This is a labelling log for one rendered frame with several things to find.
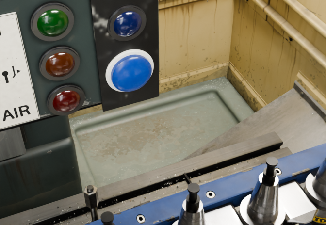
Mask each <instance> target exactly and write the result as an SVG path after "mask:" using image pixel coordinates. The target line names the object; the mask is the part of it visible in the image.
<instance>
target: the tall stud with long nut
mask: <svg viewBox="0 0 326 225"><path fill-rule="evenodd" d="M84 198H85V204H86V206H88V207H89V208H90V212H91V218H92V221H91V222H93V221H96V220H98V213H97V206H98V203H99V199H98V190H97V187H95V186H94V185H88V186H85V189H84Z"/></svg>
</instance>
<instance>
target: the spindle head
mask: <svg viewBox="0 0 326 225"><path fill-rule="evenodd" d="M49 1H58V2H61V3H63V4H65V5H67V6H68V7H69V8H70V10H71V11H72V13H73V16H74V25H73V28H72V30H71V31H70V33H69V34H68V35H66V36H65V37H64V38H62V39H60V40H57V41H44V40H41V39H39V38H38V37H36V36H35V35H34V33H33V32H32V30H31V27H30V18H31V15H32V13H33V11H34V10H35V9H36V8H37V7H38V6H39V5H41V4H43V3H45V2H49ZM12 12H16V15H17V19H18V23H19V28H20V32H21V37H22V41H23V46H24V49H25V54H26V58H27V63H28V67H29V72H30V76H31V80H32V84H33V90H34V94H35V99H36V103H37V107H38V112H39V116H40V118H39V119H36V120H32V121H29V122H25V123H21V124H18V125H14V126H10V127H7V128H3V129H0V132H2V131H5V130H9V129H14V128H17V127H20V126H24V125H28V124H31V123H35V122H39V121H42V120H46V119H50V118H53V117H57V116H59V115H55V114H53V113H52V112H51V111H50V110H49V109H48V107H47V102H46V101H47V96H48V94H49V93H50V91H51V90H52V89H54V88H55V87H57V86H59V85H61V84H65V83H72V84H76V85H78V86H79V87H81V88H82V89H83V91H84V94H85V101H84V104H83V105H82V107H81V108H80V109H79V110H83V109H87V108H90V107H94V106H97V105H101V104H102V101H101V93H100V84H99V76H98V64H97V55H96V47H95V38H94V29H93V21H92V12H91V4H90V0H0V15H3V14H7V13H12ZM158 14H159V0H158ZM57 45H67V46H70V47H72V48H74V49H75V51H76V52H77V53H78V55H79V58H80V65H79V68H78V70H77V71H76V72H75V73H74V74H73V75H72V76H71V77H69V78H67V79H65V80H58V81H55V80H49V79H47V78H45V77H44V76H43V75H42V74H41V72H40V69H39V59H40V57H41V55H42V54H43V53H44V52H45V51H46V50H47V49H49V48H51V47H53V46H57ZM158 45H159V30H158ZM159 67H160V64H159ZM79 110H77V111H79Z"/></svg>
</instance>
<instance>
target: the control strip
mask: <svg viewBox="0 0 326 225"><path fill-rule="evenodd" d="M90 4H91V12H92V21H93V29H94V38H95V47H96V55H97V64H98V76H99V84H100V93H101V101H102V110H103V111H104V112H105V111H109V110H112V109H116V108H119V107H123V106H127V105H130V104H133V103H137V102H141V101H144V100H148V99H151V98H155V97H159V45H158V0H90ZM51 9H58V10H61V11H63V12H64V13H65V14H66V15H67V17H68V20H69V24H68V27H67V29H66V30H65V32H64V33H62V34H61V35H59V36H56V37H47V36H44V35H43V34H41V33H40V32H39V30H38V28H37V21H38V19H39V17H40V16H41V15H42V14H43V13H44V12H45V11H47V10H51ZM127 11H133V12H136V13H138V14H139V15H140V17H141V20H142V24H141V27H140V29H139V31H138V32H137V33H136V34H134V35H133V36H130V37H121V36H119V35H117V34H116V33H115V31H114V22H115V20H116V18H117V17H118V16H119V15H120V14H122V13H124V12H127ZM73 25H74V16H73V13H72V11H71V10H70V8H69V7H68V6H67V5H65V4H63V3H61V2H58V1H49V2H45V3H43V4H41V5H39V6H38V7H37V8H36V9H35V10H34V11H33V13H32V15H31V18H30V27H31V30H32V32H33V33H34V35H35V36H36V37H38V38H39V39H41V40H44V41H57V40H60V39H62V38H64V37H65V36H66V35H68V34H69V33H70V31H71V30H72V28H73ZM59 52H66V53H69V54H70V55H72V56H73V58H74V60H75V66H74V68H73V70H72V71H71V72H70V73H69V74H68V75H66V76H63V77H54V76H51V75H50V74H49V73H47V71H46V67H45V66H46V62H47V60H48V58H49V57H50V56H52V55H53V54H55V53H59ZM134 54H137V55H142V56H144V57H145V58H147V59H148V61H149V62H150V64H151V67H152V73H151V76H150V78H149V80H148V82H147V83H146V84H145V85H144V86H143V87H141V88H140V89H138V90H135V91H131V92H123V91H120V90H118V89H116V88H115V87H114V85H113V83H112V81H111V71H112V68H113V67H114V65H115V64H116V63H117V62H118V61H119V60H120V59H122V58H124V57H126V56H129V55H134ZM79 65H80V58H79V55H78V53H77V52H76V51H75V49H74V48H72V47H70V46H67V45H57V46H53V47H51V48H49V49H47V50H46V51H45V52H44V53H43V54H42V55H41V57H40V59H39V69H40V72H41V74H42V75H43V76H44V77H45V78H47V79H49V80H55V81H58V80H65V79H67V78H69V77H71V76H72V75H73V74H74V73H75V72H76V71H77V70H78V68H79ZM66 90H72V91H75V92H77V93H78V94H79V95H80V98H81V100H80V103H79V105H78V107H77V108H76V109H74V110H72V111H71V112H58V111H57V110H55V109H54V107H53V100H54V98H55V97H56V96H57V95H58V94H59V93H60V92H63V91H66ZM84 101H85V94H84V91H83V89H82V88H81V87H79V86H78V85H76V84H72V83H65V84H61V85H59V86H57V87H55V88H54V89H52V90H51V91H50V93H49V94H48V96H47V101H46V102H47V107H48V109H49V110H50V111H51V112H52V113H53V114H55V115H61V116H64V115H70V114H72V113H74V112H76V111H77V110H79V109H80V108H81V107H82V105H83V104H84Z"/></svg>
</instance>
